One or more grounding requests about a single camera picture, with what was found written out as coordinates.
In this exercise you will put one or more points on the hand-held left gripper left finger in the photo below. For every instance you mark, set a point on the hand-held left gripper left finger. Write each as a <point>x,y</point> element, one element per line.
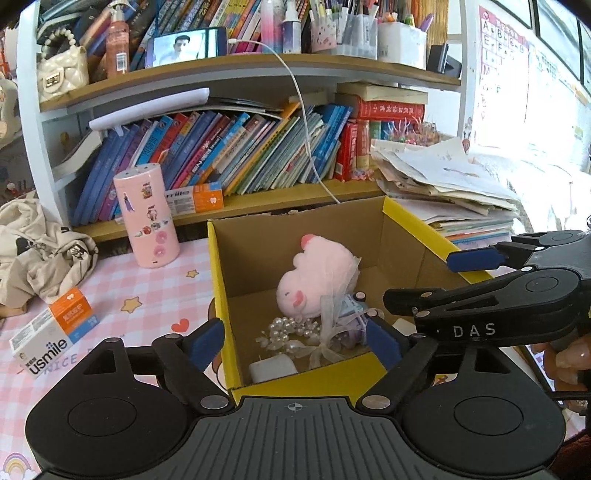
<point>207,344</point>

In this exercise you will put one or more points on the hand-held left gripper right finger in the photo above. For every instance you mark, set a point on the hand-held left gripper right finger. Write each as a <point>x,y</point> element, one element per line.
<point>383,341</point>

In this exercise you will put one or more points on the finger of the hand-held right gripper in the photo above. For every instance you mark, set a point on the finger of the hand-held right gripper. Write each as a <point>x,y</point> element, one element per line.
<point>471,261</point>
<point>485,290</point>

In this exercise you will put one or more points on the beige faceted sponge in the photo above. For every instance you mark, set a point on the beige faceted sponge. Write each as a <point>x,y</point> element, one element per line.
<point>404,327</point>

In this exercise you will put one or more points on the clear tape roll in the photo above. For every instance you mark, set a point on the clear tape roll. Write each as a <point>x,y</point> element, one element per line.
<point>354,307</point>

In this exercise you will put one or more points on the yellow cardboard box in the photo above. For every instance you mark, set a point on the yellow cardboard box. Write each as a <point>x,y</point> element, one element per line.
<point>415,249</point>

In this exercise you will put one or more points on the white power adapter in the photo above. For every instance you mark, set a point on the white power adapter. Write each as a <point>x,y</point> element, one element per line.
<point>272,367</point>

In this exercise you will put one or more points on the pearl hair accessory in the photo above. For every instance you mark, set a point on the pearl hair accessory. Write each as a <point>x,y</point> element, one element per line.
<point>286,330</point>

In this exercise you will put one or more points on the pink plush pig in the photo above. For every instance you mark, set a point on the pink plush pig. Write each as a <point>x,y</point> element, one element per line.
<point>318,272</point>

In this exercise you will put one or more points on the person's right hand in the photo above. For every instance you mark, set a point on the person's right hand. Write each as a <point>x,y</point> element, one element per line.
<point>570,360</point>

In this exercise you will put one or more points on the stack of papers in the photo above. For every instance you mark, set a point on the stack of papers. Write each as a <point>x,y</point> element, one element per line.
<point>438,184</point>

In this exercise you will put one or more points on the pink checkered tablecloth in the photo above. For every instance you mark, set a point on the pink checkered tablecloth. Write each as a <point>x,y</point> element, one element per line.
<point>138,286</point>

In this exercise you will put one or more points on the pink sticker canister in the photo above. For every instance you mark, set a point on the pink sticker canister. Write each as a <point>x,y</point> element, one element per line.
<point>147,217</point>

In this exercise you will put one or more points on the small orange white box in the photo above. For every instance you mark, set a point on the small orange white box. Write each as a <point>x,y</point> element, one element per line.
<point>198,198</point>

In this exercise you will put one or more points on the orange white toothpaste box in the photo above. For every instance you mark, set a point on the orange white toothpaste box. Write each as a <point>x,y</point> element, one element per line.
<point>51,332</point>

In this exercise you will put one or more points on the beige cloth bag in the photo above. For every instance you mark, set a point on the beige cloth bag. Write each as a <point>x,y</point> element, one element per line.
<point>41,258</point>

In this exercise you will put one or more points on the row of colourful books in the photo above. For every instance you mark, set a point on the row of colourful books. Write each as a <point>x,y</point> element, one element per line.
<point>231,152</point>

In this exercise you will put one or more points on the white pen cup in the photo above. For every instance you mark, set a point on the white pen cup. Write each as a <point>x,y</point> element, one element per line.
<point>401,46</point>

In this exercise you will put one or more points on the white light bar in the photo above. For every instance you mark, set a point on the white light bar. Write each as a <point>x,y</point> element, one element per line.
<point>147,108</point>

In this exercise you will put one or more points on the pink pen cup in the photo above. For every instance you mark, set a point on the pink pen cup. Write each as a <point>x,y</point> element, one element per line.
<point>323,39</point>

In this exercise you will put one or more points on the smartphone showing video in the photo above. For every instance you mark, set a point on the smartphone showing video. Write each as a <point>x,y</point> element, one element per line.
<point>184,46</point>

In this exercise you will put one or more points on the white quilted handbag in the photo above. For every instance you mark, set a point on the white quilted handbag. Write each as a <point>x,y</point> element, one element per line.
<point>62,74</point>

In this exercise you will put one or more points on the pink gradient spray bottle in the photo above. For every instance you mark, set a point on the pink gradient spray bottle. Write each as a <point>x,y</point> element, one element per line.
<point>271,27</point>

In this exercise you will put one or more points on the orange pump bottle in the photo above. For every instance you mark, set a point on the orange pump bottle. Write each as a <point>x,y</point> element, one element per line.
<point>117,44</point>

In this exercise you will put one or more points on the row of shelf books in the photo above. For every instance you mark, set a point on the row of shelf books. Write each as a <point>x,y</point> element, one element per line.
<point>194,14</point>

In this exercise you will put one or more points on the alphabet wall poster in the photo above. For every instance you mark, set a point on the alphabet wall poster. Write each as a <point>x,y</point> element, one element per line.
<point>521,83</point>

